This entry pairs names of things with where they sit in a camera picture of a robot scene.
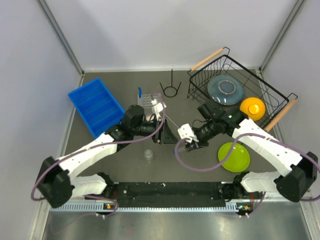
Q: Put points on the orange bowl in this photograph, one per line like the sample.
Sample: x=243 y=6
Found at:
x=254 y=108

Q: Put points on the green plate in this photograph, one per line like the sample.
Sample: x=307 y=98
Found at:
x=238 y=161

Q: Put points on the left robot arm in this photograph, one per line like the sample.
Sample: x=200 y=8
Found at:
x=58 y=179

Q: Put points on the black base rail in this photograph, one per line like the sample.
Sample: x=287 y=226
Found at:
x=173 y=194

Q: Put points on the black wire ring stand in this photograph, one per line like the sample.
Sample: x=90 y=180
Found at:
x=170 y=91

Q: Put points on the blue ceramic plate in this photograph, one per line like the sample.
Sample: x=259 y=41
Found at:
x=225 y=90

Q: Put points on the clear test tube rack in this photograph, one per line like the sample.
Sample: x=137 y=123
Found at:
x=145 y=100

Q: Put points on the clear glass flask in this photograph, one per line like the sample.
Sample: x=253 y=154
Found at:
x=149 y=156

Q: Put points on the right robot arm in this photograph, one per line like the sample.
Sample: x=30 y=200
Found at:
x=295 y=172

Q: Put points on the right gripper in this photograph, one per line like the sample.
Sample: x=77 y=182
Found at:
x=196 y=144

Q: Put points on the blue plastic bin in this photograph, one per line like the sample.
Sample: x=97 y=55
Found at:
x=97 y=106

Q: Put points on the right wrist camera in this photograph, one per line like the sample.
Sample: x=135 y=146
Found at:
x=185 y=132

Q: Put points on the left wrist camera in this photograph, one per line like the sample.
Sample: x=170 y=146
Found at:
x=157 y=108

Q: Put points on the black wire dish rack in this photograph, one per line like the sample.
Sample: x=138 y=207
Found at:
x=221 y=63

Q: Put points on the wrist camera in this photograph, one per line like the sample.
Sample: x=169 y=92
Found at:
x=185 y=132
x=157 y=108

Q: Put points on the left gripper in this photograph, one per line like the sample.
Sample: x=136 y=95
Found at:
x=164 y=136

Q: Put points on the clear glass rod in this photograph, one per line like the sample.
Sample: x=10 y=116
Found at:
x=167 y=117

